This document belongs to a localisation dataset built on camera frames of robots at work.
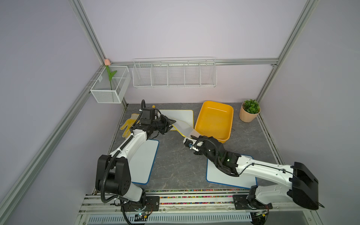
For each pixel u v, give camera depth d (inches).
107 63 35.1
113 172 17.5
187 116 45.3
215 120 42.9
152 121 28.5
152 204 29.1
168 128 30.6
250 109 39.4
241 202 29.2
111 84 35.0
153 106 46.7
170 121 32.2
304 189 16.1
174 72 38.0
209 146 20.5
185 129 45.2
